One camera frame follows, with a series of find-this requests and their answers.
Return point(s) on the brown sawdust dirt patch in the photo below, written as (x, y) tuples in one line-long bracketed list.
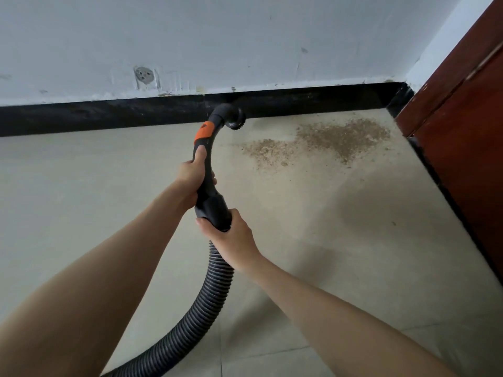
[(322, 141)]

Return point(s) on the tiled floor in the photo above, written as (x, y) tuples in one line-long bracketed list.
[(78, 200)]

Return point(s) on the dark red wooden panel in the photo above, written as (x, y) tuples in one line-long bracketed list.
[(468, 129)]

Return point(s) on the person's left hand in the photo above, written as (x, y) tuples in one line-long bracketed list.
[(191, 176)]

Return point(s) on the person's right hand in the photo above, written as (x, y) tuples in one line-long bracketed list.
[(232, 243)]

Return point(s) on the round grey wall outlet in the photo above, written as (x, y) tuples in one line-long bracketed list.
[(144, 75)]

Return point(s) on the person's right forearm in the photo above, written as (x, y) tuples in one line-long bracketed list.
[(346, 326)]

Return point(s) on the person's left forearm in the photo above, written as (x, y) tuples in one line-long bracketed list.
[(86, 294)]

